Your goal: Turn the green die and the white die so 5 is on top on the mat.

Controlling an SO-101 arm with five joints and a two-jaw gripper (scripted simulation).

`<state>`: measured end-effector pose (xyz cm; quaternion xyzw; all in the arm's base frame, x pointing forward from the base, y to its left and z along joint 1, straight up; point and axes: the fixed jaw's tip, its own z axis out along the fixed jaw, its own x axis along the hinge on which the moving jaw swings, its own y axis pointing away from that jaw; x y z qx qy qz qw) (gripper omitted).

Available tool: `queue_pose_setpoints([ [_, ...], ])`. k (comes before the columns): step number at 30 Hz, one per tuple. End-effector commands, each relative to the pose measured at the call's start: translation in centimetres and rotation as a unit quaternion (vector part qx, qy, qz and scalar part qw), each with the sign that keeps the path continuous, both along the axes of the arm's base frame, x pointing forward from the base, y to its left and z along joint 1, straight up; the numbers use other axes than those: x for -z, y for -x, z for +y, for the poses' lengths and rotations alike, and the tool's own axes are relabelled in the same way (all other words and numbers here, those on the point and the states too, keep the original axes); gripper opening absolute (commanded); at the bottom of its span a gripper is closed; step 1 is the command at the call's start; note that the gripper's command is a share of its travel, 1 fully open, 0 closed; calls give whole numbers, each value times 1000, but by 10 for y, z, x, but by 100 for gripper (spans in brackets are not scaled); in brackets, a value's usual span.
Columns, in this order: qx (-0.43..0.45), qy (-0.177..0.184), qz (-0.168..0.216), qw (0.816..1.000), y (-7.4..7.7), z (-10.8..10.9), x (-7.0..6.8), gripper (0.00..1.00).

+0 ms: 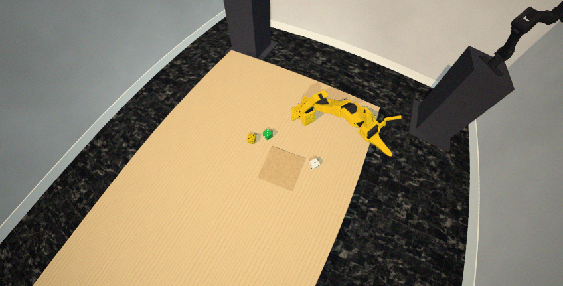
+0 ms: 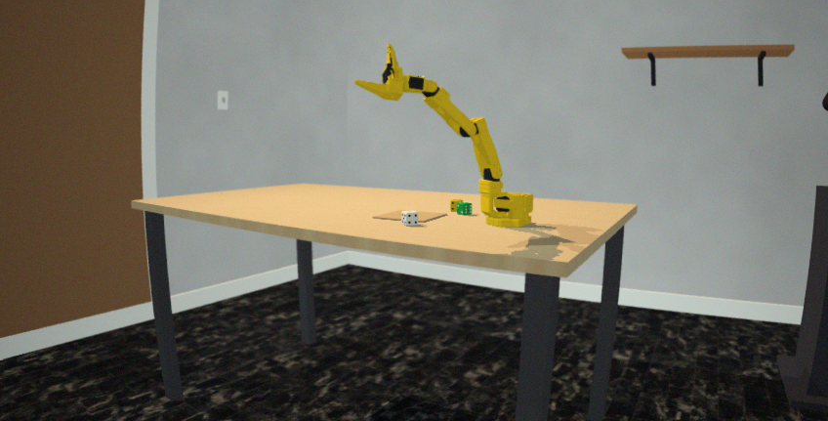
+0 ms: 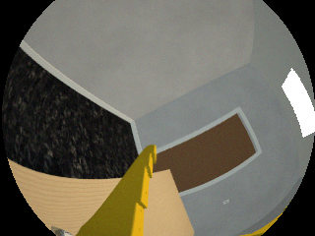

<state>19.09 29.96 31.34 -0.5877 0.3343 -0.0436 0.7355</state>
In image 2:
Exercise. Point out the green die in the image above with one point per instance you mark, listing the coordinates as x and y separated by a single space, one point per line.
464 208

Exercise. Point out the brown textured mat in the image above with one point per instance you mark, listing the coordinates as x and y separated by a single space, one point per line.
422 216

